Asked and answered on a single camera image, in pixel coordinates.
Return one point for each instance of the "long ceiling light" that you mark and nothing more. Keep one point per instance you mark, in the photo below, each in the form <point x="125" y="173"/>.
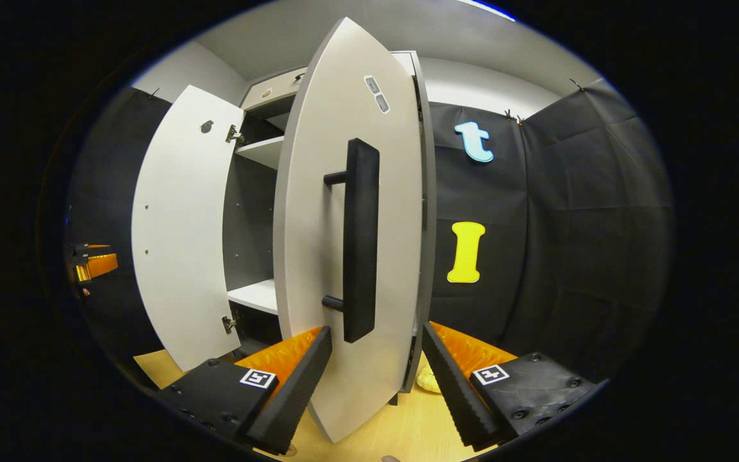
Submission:
<point x="488" y="8"/>

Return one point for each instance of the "yellow bread toy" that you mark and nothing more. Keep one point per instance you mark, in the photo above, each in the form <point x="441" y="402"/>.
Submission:
<point x="427" y="382"/>

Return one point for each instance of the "grey cabinet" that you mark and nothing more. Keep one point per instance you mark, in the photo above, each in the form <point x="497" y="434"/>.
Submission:
<point x="247" y="224"/>

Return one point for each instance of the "white cabinet shelf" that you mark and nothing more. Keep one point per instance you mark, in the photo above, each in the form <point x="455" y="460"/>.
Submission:
<point x="263" y="153"/>

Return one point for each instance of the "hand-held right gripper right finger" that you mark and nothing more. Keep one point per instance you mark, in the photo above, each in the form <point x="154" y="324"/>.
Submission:
<point x="456" y="391"/>

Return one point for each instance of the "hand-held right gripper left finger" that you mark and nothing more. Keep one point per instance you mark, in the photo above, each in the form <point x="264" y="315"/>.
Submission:
<point x="292" y="398"/>

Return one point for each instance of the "grey cabinet door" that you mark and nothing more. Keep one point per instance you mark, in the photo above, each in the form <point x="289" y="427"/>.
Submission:
<point x="177" y="237"/>
<point x="312" y="256"/>

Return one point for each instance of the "black backdrop cloth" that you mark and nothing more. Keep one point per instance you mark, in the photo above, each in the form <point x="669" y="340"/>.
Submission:
<point x="568" y="224"/>

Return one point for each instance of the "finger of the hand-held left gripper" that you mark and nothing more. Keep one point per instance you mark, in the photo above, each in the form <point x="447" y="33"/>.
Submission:
<point x="90" y="249"/>
<point x="101" y="266"/>

